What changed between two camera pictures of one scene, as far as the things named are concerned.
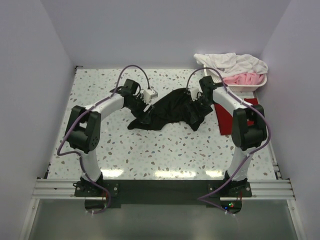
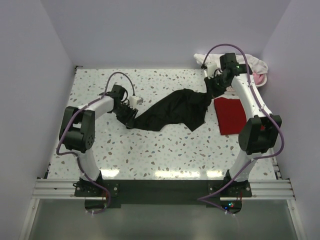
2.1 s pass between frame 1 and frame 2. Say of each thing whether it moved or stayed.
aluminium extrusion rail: stayed
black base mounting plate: stayed
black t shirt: stayed
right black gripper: moved
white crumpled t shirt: stayed
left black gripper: moved
